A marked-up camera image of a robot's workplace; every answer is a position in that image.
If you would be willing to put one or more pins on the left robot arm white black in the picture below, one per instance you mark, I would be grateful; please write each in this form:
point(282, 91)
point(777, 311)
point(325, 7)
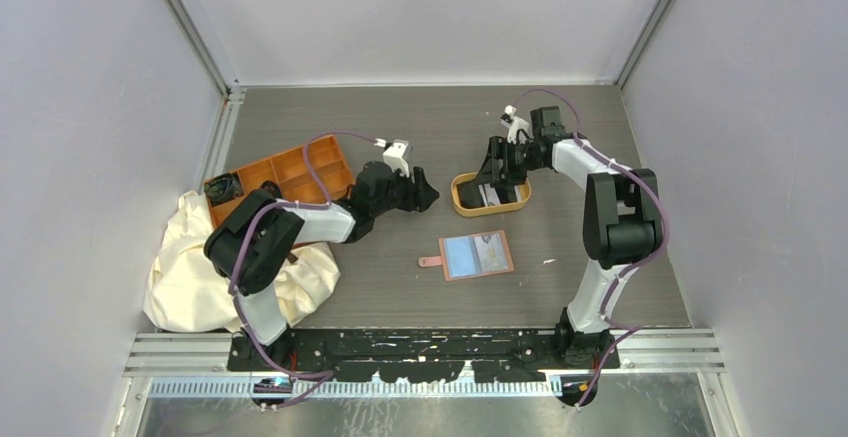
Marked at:
point(251, 245)

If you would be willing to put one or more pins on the dark rolled belt upper left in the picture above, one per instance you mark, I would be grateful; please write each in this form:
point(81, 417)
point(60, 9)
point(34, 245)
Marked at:
point(223, 188)

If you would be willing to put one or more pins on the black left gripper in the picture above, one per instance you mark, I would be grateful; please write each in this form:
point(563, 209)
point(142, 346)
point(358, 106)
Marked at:
point(420, 193)

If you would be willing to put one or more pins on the dark rolled belt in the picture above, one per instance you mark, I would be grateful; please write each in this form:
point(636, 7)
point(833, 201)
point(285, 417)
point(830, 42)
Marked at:
point(272, 189)
point(223, 188)

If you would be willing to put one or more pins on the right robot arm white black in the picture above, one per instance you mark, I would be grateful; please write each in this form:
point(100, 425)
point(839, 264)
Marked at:
point(623, 225)

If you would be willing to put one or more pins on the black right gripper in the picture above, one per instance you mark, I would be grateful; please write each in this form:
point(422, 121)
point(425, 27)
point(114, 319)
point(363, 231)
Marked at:
point(498, 149)

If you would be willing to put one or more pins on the black mounting base plate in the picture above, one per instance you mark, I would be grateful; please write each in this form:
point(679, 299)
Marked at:
point(426, 355)

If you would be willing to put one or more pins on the black card left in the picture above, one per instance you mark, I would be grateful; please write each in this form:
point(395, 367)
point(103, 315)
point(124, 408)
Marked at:
point(471, 196)

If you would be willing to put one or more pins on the oval wooden card tray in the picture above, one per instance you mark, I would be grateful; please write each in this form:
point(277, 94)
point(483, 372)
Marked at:
point(518, 198)

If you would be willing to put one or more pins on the dark rolled belt middle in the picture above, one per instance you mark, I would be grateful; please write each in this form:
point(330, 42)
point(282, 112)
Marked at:
point(272, 189)

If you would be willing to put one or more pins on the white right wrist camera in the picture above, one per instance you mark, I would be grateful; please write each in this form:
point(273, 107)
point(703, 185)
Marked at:
point(518, 129)

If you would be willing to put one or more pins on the cream cloth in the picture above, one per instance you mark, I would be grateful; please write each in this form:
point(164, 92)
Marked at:
point(184, 293)

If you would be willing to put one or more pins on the orange compartment tray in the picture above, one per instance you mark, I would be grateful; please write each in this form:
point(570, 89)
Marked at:
point(289, 169)

